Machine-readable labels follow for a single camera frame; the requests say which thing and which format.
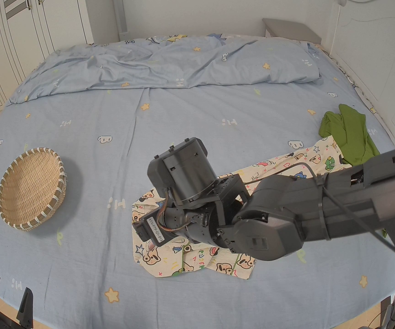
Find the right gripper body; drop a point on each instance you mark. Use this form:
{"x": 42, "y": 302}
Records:
{"x": 190, "y": 224}

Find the white printed pyjama top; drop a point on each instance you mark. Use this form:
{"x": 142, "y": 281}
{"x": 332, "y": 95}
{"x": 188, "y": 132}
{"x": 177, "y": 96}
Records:
{"x": 159, "y": 259}

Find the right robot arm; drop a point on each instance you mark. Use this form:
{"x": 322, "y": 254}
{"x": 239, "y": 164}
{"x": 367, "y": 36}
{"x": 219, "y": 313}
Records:
{"x": 355, "y": 200}

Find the bed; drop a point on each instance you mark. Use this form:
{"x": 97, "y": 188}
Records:
{"x": 218, "y": 132}

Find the round woven basket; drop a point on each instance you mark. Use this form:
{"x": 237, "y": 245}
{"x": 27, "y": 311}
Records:
{"x": 29, "y": 190}

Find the green garment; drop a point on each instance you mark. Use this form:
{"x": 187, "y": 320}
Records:
{"x": 351, "y": 132}

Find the pale blue quilt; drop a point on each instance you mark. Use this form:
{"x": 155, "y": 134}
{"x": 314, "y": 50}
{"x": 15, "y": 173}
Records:
{"x": 183, "y": 63}

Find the grey bedside table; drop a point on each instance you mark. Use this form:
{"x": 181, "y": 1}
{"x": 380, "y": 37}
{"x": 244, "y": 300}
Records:
{"x": 286, "y": 29}

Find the white wardrobe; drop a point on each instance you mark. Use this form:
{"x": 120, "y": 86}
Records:
{"x": 12, "y": 46}

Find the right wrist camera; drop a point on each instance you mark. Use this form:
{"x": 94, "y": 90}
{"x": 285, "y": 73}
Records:
{"x": 158, "y": 173}

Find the grey wall pipe cover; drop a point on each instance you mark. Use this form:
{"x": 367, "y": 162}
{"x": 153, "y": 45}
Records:
{"x": 119, "y": 5}

